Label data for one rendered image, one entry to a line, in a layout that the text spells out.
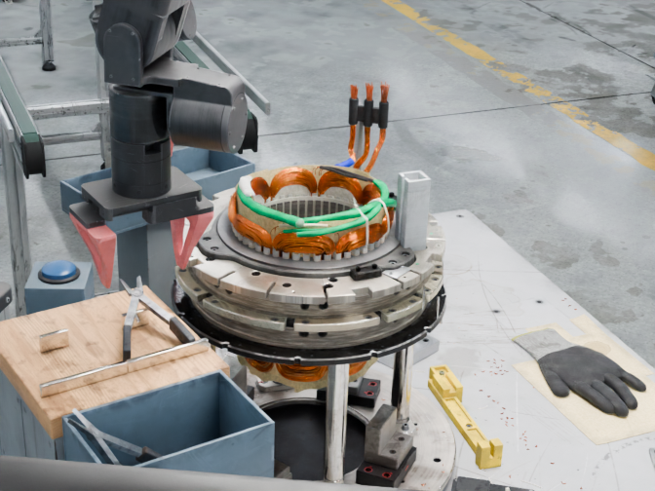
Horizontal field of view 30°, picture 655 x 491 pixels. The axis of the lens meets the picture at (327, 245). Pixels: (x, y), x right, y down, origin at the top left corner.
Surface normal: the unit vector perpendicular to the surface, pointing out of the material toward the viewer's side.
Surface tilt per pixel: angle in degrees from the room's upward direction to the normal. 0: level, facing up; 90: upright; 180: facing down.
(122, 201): 2
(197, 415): 90
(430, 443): 0
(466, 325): 0
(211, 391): 90
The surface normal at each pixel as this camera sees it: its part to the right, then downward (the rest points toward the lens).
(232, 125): 0.96, 0.16
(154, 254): 0.65, 0.35
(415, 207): 0.37, 0.42
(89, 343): 0.03, -0.90
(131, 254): -0.75, 0.27
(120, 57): -0.26, 0.41
